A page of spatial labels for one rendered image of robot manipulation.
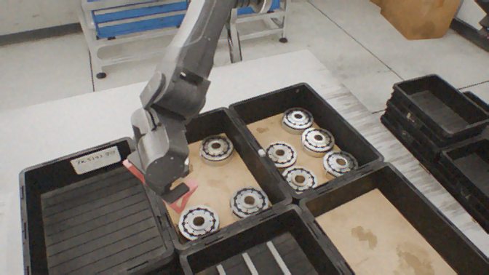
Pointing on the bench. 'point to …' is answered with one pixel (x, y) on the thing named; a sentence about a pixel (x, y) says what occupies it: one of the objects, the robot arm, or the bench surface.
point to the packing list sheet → (4, 228)
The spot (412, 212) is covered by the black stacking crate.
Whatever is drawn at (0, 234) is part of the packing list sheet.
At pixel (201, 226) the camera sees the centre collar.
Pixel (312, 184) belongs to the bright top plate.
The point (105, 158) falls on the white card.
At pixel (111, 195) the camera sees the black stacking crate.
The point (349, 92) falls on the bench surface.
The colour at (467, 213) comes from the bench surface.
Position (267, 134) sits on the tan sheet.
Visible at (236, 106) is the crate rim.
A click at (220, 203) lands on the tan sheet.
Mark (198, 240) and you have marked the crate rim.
